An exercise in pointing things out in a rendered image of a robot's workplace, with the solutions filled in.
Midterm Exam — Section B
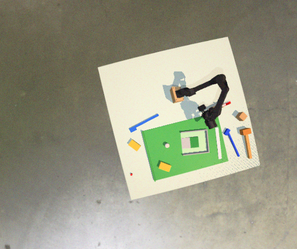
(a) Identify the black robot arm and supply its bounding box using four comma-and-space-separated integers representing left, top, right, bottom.
175, 74, 229, 129

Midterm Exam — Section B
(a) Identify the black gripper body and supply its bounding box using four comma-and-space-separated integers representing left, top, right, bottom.
198, 105, 206, 119

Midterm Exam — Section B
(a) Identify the blue rectangular bar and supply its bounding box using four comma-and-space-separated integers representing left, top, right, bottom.
129, 114, 159, 132

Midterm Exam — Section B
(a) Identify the orange mallet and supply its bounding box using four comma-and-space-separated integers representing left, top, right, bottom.
239, 128, 252, 159

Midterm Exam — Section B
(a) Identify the green mat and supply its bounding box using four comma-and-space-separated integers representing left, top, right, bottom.
143, 116, 228, 181

